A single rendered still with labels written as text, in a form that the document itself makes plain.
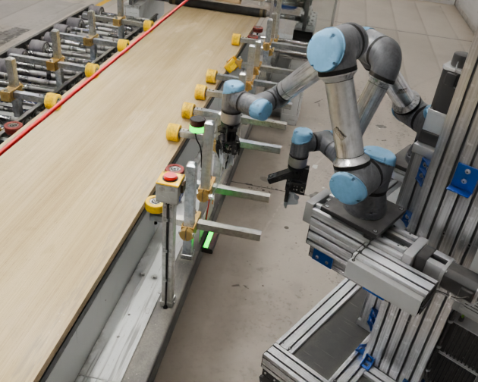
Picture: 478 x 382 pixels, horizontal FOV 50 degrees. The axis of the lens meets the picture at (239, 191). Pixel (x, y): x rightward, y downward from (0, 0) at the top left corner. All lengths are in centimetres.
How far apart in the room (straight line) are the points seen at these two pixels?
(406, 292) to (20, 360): 113
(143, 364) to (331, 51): 109
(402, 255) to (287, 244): 157
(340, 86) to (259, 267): 174
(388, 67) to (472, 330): 103
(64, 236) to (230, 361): 113
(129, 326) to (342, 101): 105
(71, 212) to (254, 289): 133
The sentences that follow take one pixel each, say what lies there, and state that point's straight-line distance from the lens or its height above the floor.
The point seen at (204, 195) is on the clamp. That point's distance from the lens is 211.
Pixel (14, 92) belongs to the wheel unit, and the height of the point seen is 96.
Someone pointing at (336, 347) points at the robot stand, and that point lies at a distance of 248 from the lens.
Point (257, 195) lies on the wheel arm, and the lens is 214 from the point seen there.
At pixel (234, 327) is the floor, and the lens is 274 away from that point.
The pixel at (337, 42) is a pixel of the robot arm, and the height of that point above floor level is 163.
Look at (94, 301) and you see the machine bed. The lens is 175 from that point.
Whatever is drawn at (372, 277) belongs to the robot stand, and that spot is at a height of 94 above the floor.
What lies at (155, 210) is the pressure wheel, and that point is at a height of 89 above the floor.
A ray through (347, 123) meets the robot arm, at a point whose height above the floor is 140.
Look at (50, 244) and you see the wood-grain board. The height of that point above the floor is 90.
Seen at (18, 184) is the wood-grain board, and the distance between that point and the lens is 214.
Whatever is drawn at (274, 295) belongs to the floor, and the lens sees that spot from 293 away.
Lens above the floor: 204
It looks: 33 degrees down
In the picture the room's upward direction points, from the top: 6 degrees clockwise
